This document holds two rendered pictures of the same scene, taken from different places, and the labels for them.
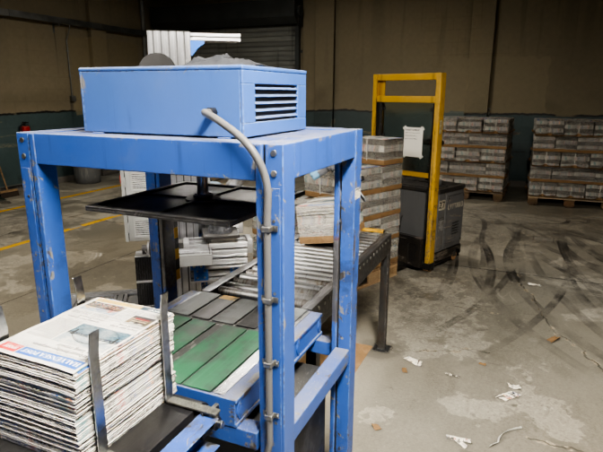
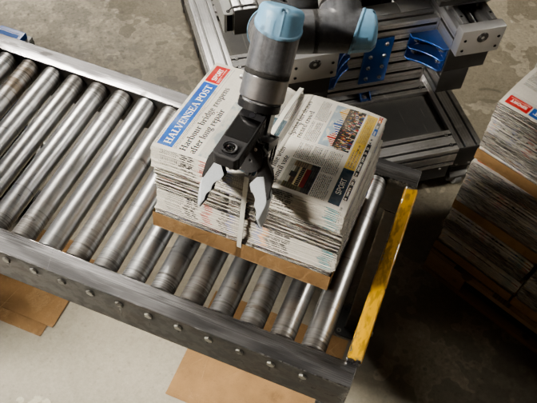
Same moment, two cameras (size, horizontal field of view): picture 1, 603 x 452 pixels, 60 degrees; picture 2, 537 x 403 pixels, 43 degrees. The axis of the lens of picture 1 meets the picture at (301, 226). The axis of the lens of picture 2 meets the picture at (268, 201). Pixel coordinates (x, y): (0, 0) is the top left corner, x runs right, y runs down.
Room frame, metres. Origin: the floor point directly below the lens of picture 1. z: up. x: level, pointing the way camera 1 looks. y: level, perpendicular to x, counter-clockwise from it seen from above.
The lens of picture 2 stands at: (3.04, -1.00, 2.01)
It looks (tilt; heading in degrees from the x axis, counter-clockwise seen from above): 55 degrees down; 84
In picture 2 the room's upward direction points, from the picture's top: 5 degrees clockwise
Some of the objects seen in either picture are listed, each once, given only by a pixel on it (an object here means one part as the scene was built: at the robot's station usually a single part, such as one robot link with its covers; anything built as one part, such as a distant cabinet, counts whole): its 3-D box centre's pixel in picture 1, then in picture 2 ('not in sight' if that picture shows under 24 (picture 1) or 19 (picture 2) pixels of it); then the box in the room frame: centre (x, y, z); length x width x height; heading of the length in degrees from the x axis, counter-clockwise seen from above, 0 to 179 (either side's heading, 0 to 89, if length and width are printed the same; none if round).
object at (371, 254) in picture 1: (355, 273); (45, 269); (2.66, -0.29, 0.74); 1.34 x 0.05 x 0.12; 156
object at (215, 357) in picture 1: (209, 343); not in sight; (1.82, 0.35, 0.75); 0.70 x 0.65 x 0.10; 156
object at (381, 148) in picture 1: (374, 207); not in sight; (4.75, -0.67, 0.65); 0.39 x 0.30 x 1.29; 45
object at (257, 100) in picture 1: (199, 99); not in sight; (1.82, 0.35, 1.65); 0.60 x 0.45 x 0.20; 66
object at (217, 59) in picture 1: (222, 59); not in sight; (1.78, 0.26, 1.78); 0.32 x 0.28 x 0.05; 66
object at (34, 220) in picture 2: (307, 265); (76, 162); (2.69, -0.03, 0.77); 0.47 x 0.05 x 0.05; 66
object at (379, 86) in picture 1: (376, 164); not in sight; (5.29, -0.75, 0.97); 0.09 x 0.09 x 1.75; 45
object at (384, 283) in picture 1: (383, 300); not in sight; (3.24, -0.55, 0.34); 0.06 x 0.06 x 0.68; 66
